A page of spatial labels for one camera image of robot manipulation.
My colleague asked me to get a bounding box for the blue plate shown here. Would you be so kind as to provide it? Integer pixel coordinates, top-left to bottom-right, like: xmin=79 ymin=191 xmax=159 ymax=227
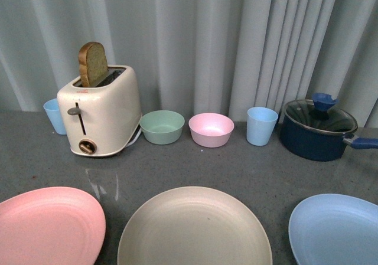
xmin=288 ymin=194 xmax=377 ymax=264

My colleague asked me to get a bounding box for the glass pot lid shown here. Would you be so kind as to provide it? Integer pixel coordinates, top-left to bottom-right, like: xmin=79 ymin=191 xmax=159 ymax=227
xmin=284 ymin=93 xmax=358 ymax=135

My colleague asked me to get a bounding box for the pink plate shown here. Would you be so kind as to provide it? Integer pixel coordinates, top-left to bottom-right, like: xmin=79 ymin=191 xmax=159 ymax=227
xmin=1 ymin=187 xmax=106 ymax=264

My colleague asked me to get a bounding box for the beige plate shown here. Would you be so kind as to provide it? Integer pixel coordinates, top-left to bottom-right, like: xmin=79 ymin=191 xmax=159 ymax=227
xmin=117 ymin=187 xmax=273 ymax=264

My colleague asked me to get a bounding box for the pink bowl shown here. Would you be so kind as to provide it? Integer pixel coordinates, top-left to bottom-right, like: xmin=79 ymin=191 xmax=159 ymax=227
xmin=188 ymin=113 xmax=234 ymax=148

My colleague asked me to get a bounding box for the light blue cup behind toaster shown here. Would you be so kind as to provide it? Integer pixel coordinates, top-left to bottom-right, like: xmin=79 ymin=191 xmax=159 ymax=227
xmin=43 ymin=98 xmax=67 ymax=135

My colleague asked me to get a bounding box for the grey curtain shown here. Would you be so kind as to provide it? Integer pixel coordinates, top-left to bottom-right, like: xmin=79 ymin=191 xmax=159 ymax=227
xmin=1 ymin=0 xmax=377 ymax=127

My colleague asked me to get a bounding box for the dark blue saucepan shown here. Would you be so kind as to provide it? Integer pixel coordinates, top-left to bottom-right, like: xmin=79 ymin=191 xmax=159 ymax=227
xmin=280 ymin=109 xmax=377 ymax=162

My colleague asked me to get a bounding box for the cream white toaster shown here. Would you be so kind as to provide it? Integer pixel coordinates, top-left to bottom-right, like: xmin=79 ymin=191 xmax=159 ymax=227
xmin=57 ymin=66 xmax=142 ymax=157

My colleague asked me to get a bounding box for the brown bread slice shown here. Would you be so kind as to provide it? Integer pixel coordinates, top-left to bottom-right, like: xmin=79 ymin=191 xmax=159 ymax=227
xmin=78 ymin=42 xmax=107 ymax=87

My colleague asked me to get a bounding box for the green bowl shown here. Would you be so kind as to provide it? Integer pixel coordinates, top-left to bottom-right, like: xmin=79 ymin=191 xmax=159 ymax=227
xmin=139 ymin=110 xmax=185 ymax=145

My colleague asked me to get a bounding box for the white toaster cable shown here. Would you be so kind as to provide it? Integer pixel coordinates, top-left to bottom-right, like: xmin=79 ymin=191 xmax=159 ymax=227
xmin=125 ymin=125 xmax=144 ymax=148

